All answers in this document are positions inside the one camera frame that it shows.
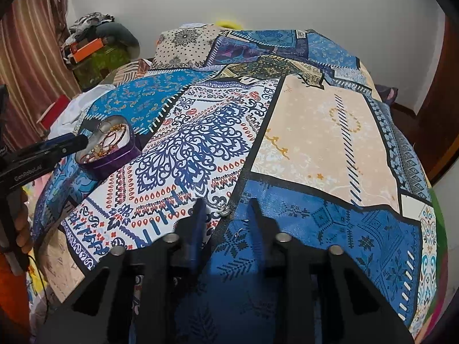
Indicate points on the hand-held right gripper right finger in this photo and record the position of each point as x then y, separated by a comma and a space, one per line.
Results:
256, 229

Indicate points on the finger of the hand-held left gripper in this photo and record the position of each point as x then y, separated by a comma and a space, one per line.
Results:
57, 142
73, 147

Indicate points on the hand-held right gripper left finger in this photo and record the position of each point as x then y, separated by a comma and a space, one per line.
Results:
199, 229

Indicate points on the purple heart-shaped tin box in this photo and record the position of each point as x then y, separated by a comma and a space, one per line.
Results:
107, 157

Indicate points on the person's left forearm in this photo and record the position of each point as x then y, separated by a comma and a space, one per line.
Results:
12, 301

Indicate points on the person's left hand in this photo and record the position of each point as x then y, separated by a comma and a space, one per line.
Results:
22, 222

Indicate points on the red box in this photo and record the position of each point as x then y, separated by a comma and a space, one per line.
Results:
53, 111

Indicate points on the white cloth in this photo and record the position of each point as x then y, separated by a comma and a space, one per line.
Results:
77, 104

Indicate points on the orange striped quilt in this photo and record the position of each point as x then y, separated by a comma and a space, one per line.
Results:
131, 70

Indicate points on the striped brown curtain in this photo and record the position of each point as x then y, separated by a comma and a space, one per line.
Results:
28, 50

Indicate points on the orange box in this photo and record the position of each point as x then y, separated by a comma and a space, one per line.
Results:
88, 49

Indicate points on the patchwork printed blanket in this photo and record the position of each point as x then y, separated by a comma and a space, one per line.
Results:
315, 150

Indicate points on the grey-green pillow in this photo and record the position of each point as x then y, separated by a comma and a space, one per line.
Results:
123, 37

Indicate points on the dark bag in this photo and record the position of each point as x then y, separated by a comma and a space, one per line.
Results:
387, 94

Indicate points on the brown wooden door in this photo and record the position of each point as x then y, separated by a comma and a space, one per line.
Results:
439, 114

